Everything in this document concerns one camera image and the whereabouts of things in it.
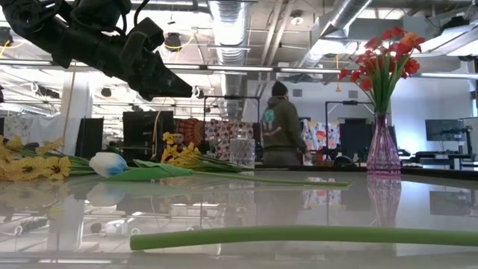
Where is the round black ceiling device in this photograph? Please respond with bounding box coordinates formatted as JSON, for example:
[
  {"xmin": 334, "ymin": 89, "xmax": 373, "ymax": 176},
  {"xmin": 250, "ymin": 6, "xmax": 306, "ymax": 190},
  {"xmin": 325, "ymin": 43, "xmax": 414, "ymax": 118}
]
[{"xmin": 164, "ymin": 32, "xmax": 183, "ymax": 52}]

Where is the person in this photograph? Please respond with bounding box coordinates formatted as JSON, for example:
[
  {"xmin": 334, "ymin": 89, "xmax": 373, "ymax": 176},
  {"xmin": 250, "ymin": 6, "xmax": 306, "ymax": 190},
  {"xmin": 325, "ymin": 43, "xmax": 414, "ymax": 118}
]
[
  {"xmin": 260, "ymin": 80, "xmax": 313, "ymax": 167},
  {"xmin": 172, "ymin": 131, "xmax": 187, "ymax": 149}
]

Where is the clear glass vase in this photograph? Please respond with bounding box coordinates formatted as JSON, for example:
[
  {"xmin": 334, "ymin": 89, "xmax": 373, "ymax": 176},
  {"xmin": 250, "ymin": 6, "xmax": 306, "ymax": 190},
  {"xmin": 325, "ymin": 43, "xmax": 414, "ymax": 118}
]
[{"xmin": 229, "ymin": 130, "xmax": 256, "ymax": 170}]

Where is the dotted floral cloth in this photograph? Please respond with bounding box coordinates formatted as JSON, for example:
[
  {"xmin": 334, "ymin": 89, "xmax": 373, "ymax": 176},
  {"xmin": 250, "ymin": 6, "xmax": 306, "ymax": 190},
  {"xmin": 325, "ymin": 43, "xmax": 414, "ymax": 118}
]
[{"xmin": 203, "ymin": 119, "xmax": 255, "ymax": 160}]

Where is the black partition panel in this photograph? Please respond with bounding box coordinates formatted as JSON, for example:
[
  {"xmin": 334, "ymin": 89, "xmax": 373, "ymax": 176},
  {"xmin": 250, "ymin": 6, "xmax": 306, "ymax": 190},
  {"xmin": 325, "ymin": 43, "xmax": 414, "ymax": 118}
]
[{"xmin": 75, "ymin": 117, "xmax": 105, "ymax": 158}]

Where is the wide black panel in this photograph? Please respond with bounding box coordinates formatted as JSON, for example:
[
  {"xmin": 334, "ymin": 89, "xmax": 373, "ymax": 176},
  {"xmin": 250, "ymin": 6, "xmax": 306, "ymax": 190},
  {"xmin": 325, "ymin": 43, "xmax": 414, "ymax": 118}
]
[{"xmin": 122, "ymin": 111, "xmax": 175, "ymax": 161}]

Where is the long overhead light bar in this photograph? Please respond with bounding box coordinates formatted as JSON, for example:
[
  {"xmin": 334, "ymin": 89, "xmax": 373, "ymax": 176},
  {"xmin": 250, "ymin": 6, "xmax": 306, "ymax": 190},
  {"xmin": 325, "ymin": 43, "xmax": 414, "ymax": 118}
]
[{"xmin": 164, "ymin": 62, "xmax": 343, "ymax": 77}]

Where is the black aluminium table frame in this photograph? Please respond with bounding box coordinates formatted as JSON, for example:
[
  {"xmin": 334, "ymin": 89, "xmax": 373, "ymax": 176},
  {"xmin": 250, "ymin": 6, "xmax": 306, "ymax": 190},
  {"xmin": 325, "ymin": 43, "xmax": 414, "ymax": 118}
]
[{"xmin": 257, "ymin": 165, "xmax": 478, "ymax": 180}]

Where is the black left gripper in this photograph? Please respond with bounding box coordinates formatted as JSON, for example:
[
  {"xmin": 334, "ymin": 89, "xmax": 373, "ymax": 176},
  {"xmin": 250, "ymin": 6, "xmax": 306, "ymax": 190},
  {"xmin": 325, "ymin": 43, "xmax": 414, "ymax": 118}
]
[{"xmin": 52, "ymin": 16, "xmax": 193, "ymax": 102}]

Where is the white floral cloth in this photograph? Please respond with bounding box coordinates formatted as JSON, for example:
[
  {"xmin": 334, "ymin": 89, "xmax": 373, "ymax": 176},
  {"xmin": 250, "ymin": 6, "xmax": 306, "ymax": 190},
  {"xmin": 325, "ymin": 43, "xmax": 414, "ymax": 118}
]
[{"xmin": 302, "ymin": 119, "xmax": 341, "ymax": 166}]

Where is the white curtain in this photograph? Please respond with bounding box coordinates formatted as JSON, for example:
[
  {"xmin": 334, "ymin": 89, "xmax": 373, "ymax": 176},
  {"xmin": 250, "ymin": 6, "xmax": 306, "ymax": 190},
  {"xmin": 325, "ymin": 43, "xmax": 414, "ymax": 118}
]
[{"xmin": 3, "ymin": 115, "xmax": 78, "ymax": 150}]

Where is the black metal frame stand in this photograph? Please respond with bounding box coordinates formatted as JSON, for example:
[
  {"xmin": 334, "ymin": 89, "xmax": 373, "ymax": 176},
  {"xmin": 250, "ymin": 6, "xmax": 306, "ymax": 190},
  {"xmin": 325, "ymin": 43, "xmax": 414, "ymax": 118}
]
[
  {"xmin": 324, "ymin": 99, "xmax": 378, "ymax": 165},
  {"xmin": 203, "ymin": 95, "xmax": 261, "ymax": 165}
]

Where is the red orange patterned cloth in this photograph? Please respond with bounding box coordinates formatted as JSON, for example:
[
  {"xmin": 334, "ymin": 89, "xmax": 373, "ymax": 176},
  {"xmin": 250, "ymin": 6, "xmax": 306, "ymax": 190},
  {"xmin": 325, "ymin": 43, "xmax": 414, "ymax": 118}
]
[{"xmin": 175, "ymin": 118, "xmax": 205, "ymax": 149}]

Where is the green stem foreground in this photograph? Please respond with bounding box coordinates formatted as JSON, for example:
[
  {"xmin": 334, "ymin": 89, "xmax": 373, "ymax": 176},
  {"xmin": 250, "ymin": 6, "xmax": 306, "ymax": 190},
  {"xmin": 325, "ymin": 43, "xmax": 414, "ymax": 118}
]
[{"xmin": 129, "ymin": 225, "xmax": 478, "ymax": 252}]

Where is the black monitor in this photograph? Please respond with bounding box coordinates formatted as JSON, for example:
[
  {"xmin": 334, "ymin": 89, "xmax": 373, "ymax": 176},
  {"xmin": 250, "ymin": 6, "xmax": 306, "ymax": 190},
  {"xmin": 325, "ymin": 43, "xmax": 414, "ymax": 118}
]
[{"xmin": 425, "ymin": 119, "xmax": 466, "ymax": 142}]

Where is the yellow artificial flower bunch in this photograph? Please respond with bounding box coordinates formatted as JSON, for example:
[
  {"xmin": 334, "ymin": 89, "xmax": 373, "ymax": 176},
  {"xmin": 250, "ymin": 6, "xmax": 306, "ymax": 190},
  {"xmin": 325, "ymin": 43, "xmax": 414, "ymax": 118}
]
[
  {"xmin": 0, "ymin": 134, "xmax": 93, "ymax": 183},
  {"xmin": 161, "ymin": 130, "xmax": 255, "ymax": 173}
]

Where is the purple glass vase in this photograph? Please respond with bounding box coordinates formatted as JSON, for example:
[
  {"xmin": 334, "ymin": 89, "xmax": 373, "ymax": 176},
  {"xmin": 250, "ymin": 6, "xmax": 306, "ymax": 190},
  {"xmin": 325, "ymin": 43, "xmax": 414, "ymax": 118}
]
[{"xmin": 366, "ymin": 111, "xmax": 402, "ymax": 175}]

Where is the white blue artificial tulip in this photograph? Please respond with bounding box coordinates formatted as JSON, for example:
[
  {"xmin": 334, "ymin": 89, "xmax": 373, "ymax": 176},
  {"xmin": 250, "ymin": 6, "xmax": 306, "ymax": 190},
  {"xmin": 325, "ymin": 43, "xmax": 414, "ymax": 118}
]
[{"xmin": 89, "ymin": 151, "xmax": 350, "ymax": 188}]

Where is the smooth silver ventilation duct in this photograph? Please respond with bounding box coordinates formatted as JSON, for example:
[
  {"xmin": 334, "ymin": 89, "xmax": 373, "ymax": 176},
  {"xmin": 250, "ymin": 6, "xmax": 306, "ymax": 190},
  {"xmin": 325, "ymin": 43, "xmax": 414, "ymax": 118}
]
[{"xmin": 298, "ymin": 0, "xmax": 374, "ymax": 68}]

